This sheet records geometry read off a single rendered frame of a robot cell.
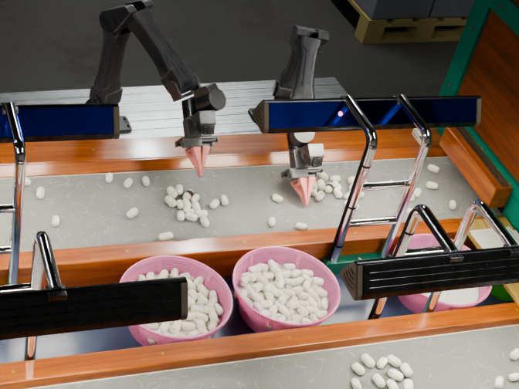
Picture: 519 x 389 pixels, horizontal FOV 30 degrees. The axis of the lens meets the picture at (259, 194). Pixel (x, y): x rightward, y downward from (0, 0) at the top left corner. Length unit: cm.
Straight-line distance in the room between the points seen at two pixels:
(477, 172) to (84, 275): 116
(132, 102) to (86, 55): 150
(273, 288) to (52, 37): 249
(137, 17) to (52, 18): 220
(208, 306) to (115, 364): 31
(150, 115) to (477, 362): 124
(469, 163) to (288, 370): 95
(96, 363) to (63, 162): 69
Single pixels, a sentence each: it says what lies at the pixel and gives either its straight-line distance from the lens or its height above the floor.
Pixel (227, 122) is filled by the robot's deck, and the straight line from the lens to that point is 301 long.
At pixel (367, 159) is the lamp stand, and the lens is 232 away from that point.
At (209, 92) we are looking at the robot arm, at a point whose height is 102.
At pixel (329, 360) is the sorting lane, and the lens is 224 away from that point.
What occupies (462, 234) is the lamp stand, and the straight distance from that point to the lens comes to 227.
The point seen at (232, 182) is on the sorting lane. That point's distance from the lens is 265.
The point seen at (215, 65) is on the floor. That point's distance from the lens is 459.
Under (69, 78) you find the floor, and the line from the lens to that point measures 432.
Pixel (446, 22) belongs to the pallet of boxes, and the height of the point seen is 12.
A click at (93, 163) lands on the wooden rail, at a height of 76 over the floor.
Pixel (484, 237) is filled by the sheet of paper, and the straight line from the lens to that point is 270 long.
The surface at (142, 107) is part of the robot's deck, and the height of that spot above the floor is 67.
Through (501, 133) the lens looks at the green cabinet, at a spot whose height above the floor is 94.
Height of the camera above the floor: 234
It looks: 37 degrees down
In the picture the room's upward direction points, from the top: 15 degrees clockwise
